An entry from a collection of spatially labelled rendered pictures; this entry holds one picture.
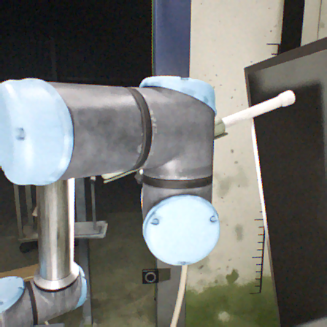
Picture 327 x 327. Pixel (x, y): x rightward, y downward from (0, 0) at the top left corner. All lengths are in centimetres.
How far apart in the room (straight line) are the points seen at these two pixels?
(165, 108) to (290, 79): 91
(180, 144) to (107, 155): 8
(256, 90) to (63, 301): 101
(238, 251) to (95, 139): 165
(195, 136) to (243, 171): 137
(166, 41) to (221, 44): 30
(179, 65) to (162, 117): 128
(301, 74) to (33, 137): 106
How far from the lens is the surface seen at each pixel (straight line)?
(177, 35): 158
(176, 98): 30
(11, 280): 114
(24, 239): 336
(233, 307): 204
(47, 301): 111
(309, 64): 121
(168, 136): 28
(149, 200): 33
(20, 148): 23
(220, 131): 65
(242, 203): 172
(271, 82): 112
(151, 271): 176
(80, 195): 182
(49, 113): 23
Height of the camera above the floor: 147
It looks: 11 degrees down
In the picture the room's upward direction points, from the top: straight up
